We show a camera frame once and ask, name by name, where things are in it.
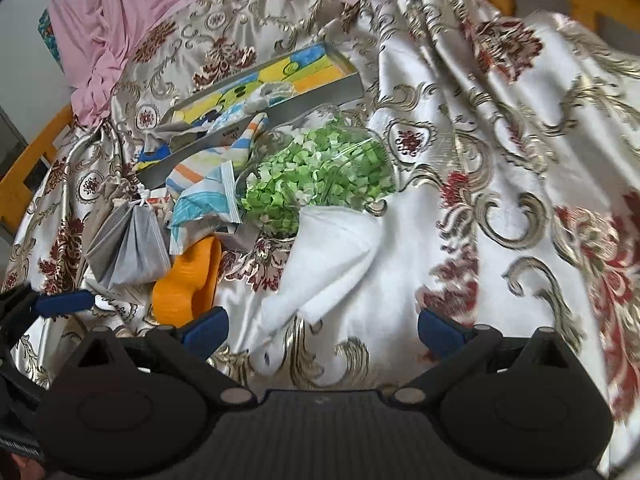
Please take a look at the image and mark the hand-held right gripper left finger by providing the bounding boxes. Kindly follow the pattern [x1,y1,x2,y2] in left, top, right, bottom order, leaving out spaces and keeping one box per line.
[70,306,256,406]

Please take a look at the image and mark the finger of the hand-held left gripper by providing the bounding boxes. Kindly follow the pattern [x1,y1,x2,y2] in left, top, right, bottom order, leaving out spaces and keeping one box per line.
[0,285,96,341]

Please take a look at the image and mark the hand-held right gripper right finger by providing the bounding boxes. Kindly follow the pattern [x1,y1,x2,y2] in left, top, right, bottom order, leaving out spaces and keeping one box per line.
[392,307,583,406]

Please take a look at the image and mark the orange tape loop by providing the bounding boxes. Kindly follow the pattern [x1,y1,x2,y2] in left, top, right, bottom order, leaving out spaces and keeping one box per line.
[151,237,223,326]

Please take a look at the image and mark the grey felt pouch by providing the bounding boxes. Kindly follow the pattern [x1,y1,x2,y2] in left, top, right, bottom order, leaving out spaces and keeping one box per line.
[82,180,173,291]

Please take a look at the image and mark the white towel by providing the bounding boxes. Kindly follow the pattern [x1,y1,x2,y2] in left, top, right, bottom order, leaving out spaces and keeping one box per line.
[247,205,396,376]

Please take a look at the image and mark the striped cloth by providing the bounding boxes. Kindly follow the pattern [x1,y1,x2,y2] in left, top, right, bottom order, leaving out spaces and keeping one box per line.
[137,110,268,256]

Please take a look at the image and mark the grey box with colourful lining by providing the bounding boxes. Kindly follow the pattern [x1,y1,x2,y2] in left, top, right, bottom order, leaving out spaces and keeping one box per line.
[137,42,366,188]

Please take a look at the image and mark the floral satin blanket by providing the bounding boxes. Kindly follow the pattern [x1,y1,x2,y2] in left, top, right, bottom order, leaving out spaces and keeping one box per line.
[0,0,640,476]

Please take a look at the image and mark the bag of green paper stars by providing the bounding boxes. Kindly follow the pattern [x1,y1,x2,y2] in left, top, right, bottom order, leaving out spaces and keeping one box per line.
[235,105,398,233]

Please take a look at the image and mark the crumpled grey plastic wrap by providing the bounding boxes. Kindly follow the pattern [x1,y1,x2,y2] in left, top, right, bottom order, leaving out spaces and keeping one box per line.
[240,82,301,116]

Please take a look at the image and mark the teal patterned cloth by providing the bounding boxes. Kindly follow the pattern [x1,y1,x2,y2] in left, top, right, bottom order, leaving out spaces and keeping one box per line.
[37,7,63,68]

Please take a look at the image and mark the pink cloth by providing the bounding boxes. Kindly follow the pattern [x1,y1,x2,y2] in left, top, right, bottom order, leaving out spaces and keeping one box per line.
[45,0,361,128]

